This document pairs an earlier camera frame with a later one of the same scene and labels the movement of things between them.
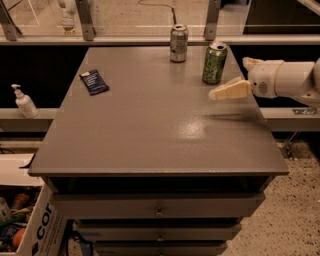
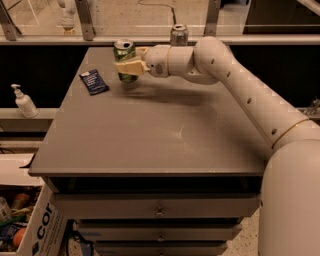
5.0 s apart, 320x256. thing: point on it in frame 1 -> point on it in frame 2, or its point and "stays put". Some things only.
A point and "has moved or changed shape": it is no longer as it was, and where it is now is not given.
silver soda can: (179, 43) stays put
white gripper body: (263, 79) -> (156, 60)
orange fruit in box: (18, 236) stays put
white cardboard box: (45, 234) stays put
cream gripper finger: (234, 89) -> (134, 67)
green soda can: (214, 63) has moved or changed shape
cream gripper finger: (249, 62) -> (144, 49)
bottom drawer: (159, 248) stays put
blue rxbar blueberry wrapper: (94, 82) stays put
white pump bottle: (25, 103) stays put
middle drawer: (160, 232) stays put
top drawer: (157, 205) stays put
